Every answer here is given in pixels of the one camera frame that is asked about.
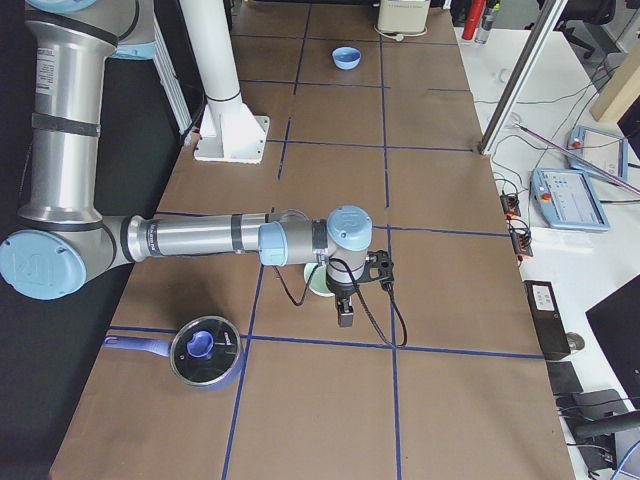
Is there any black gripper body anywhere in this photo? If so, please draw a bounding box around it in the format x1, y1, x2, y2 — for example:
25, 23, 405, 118
326, 275, 356, 300

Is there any green bowl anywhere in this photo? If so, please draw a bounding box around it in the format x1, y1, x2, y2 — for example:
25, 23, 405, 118
303, 263, 334, 297

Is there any blue bowl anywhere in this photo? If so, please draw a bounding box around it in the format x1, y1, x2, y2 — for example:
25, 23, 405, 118
331, 46, 362, 71

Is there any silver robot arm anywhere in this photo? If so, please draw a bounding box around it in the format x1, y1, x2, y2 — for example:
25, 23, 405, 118
1, 1, 372, 327

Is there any blue saucepan with glass lid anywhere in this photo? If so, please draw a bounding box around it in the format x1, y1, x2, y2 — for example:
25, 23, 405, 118
103, 316, 245, 390

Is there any black power box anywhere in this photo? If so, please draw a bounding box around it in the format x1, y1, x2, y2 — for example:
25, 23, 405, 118
523, 280, 571, 361

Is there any near blue teach pendant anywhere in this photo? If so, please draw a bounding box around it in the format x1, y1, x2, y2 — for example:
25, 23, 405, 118
531, 168, 610, 232

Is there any blue teach pendant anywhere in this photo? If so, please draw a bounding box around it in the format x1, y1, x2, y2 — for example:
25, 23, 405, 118
567, 125, 629, 181
531, 168, 610, 232

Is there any long reach grabber tool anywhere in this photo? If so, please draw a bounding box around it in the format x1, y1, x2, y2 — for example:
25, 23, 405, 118
513, 121, 640, 196

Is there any black monitor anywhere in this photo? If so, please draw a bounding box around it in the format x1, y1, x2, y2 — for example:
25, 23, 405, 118
586, 280, 639, 408

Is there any cream white toaster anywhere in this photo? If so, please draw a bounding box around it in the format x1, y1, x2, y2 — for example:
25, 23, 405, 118
376, 0, 430, 34

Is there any far blue teach pendant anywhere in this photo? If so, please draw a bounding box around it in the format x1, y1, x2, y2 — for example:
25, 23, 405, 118
567, 125, 629, 181

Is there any red bottle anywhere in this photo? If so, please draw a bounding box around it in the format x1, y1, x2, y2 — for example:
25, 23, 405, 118
461, 0, 486, 40

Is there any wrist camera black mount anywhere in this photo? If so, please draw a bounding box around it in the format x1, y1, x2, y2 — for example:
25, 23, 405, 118
360, 250, 394, 286

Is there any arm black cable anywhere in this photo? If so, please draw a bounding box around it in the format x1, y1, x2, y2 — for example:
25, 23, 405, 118
271, 253, 407, 348

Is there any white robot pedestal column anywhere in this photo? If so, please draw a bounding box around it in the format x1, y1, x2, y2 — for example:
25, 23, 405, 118
180, 0, 270, 164

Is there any aluminium frame post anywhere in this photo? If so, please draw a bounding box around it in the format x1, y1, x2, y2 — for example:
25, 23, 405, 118
478, 0, 568, 155

